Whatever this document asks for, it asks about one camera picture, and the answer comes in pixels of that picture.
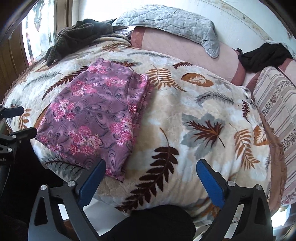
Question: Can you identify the purple floral shirt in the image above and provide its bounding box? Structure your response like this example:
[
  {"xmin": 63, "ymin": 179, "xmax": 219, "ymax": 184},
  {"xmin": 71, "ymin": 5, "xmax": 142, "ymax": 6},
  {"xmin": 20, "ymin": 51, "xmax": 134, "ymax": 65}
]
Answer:
[{"xmin": 36, "ymin": 58, "xmax": 152, "ymax": 181}]

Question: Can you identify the dark grey knitted garment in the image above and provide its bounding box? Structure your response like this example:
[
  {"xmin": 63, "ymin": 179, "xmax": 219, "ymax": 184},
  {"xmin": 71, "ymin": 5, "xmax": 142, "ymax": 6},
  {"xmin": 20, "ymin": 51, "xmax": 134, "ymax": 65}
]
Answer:
[{"xmin": 44, "ymin": 19, "xmax": 127, "ymax": 67}]

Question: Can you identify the cream leaf-pattern blanket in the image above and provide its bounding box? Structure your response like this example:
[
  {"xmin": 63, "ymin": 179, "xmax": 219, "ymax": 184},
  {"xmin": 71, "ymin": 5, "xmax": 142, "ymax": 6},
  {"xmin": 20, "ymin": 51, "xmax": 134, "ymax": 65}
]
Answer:
[{"xmin": 2, "ymin": 34, "xmax": 287, "ymax": 223}]

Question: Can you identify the striped floral cushion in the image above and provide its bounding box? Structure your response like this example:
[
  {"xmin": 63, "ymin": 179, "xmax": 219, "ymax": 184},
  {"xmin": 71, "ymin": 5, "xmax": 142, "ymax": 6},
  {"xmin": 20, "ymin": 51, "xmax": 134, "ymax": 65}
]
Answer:
[{"xmin": 253, "ymin": 67, "xmax": 295, "ymax": 206}]

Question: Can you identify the pink quilted bedding roll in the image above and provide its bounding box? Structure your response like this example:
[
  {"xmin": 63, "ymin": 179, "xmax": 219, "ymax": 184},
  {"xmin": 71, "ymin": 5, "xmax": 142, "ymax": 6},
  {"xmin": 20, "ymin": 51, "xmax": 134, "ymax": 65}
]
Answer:
[{"xmin": 129, "ymin": 26, "xmax": 296, "ymax": 88}]

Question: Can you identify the black garment on bedding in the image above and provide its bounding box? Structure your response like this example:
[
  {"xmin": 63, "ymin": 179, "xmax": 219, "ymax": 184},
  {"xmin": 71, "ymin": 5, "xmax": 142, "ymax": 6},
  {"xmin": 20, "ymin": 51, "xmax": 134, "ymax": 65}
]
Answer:
[{"xmin": 237, "ymin": 43, "xmax": 292, "ymax": 73}]

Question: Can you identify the grey quilted pillow cover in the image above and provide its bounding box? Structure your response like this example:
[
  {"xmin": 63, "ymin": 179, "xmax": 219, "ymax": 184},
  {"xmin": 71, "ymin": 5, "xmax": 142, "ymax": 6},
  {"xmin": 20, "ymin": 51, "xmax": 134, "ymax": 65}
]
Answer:
[{"xmin": 112, "ymin": 5, "xmax": 220, "ymax": 58}]

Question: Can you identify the wooden window frame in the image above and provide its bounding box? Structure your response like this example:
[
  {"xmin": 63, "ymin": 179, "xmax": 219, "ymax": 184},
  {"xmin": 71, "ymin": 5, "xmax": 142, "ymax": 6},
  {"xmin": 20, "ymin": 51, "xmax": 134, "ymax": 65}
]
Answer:
[{"xmin": 1, "ymin": 1, "xmax": 75, "ymax": 99}]

